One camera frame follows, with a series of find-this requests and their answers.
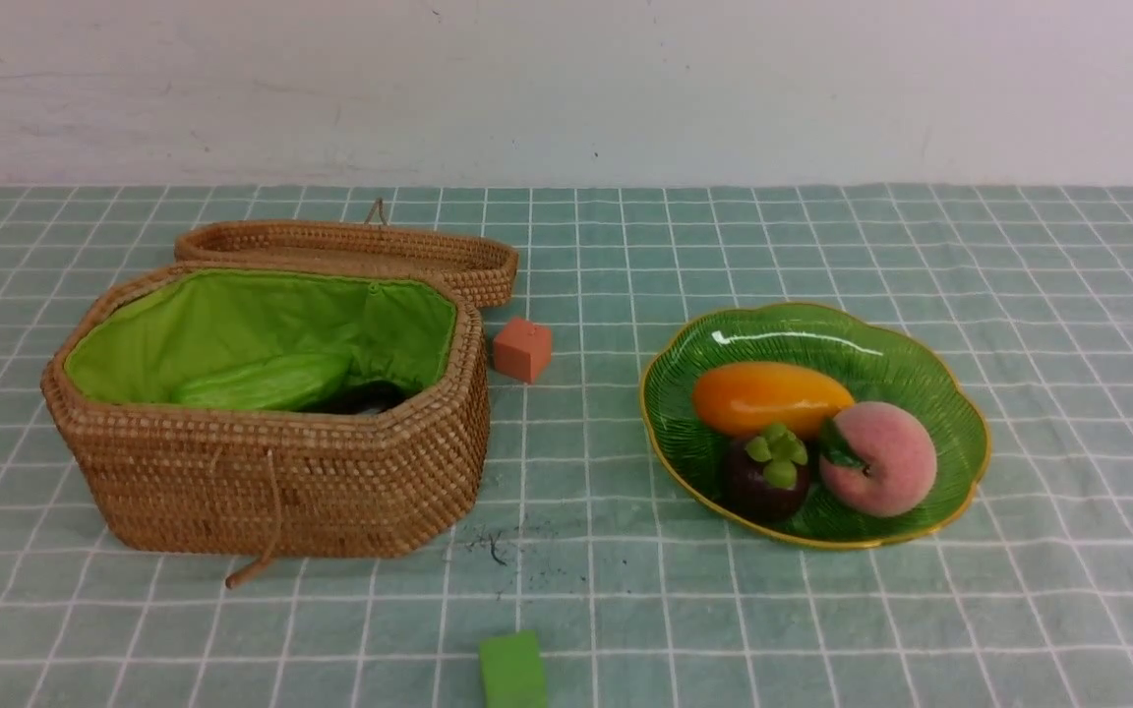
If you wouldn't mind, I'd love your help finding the yellow orange toy mango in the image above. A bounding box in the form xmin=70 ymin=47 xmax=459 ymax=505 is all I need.
xmin=689 ymin=360 xmax=857 ymax=440

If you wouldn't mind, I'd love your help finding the dark purple toy eggplant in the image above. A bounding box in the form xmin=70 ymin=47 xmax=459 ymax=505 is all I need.
xmin=303 ymin=381 xmax=408 ymax=416

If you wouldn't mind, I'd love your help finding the dark purple toy mangosteen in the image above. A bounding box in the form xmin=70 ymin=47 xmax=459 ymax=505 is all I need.
xmin=721 ymin=423 xmax=812 ymax=524

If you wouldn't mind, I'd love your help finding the green toy cucumber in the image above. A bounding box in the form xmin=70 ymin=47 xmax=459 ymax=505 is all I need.
xmin=169 ymin=351 xmax=352 ymax=411

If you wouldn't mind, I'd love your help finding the pink toy peach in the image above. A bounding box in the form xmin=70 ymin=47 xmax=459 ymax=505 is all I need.
xmin=817 ymin=400 xmax=938 ymax=518

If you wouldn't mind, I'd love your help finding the orange foam cube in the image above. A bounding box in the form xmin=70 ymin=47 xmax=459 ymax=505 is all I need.
xmin=492 ymin=317 xmax=553 ymax=384

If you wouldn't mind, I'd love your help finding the woven basket lid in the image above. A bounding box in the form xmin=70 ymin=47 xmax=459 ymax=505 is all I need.
xmin=174 ymin=199 xmax=520 ymax=308

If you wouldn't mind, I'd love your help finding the green glass leaf plate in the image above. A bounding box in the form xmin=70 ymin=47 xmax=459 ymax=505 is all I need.
xmin=639 ymin=302 xmax=993 ymax=551

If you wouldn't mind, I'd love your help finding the green foam block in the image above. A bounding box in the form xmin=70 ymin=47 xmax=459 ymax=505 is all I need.
xmin=478 ymin=630 xmax=550 ymax=708

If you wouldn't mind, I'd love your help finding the woven wicker basket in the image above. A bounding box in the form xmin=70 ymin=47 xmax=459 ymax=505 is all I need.
xmin=40 ymin=261 xmax=491 ymax=588

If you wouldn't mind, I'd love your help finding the teal checked tablecloth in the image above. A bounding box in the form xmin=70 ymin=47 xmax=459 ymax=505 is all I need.
xmin=0 ymin=184 xmax=1133 ymax=707

